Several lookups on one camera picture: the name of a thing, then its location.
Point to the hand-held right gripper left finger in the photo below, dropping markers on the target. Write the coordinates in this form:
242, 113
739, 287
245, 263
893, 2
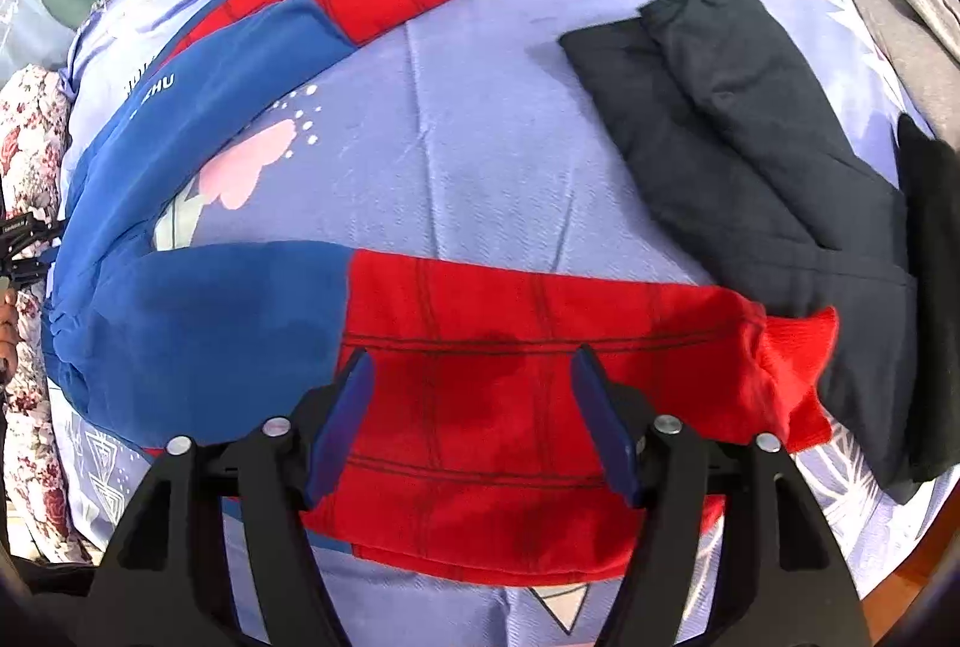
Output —
346, 418

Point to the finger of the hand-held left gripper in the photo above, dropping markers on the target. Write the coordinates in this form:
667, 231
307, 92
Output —
21, 272
26, 229

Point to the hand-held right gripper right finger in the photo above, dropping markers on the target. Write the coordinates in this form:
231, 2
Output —
606, 426

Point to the red and blue pants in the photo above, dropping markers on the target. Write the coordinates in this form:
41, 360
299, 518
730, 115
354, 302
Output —
487, 317

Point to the dark folded pants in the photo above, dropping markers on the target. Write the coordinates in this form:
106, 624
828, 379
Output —
757, 167

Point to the person's left hand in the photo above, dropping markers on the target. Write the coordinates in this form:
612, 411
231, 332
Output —
6, 336

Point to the red floral quilt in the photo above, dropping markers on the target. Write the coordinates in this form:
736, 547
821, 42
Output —
30, 167

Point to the light blue plaid cloth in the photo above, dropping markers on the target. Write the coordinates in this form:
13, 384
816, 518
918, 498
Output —
30, 25

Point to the blue printed bedsheet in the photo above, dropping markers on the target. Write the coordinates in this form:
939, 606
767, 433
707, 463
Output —
487, 152

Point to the black cloth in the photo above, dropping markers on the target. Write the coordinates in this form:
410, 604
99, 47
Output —
934, 287

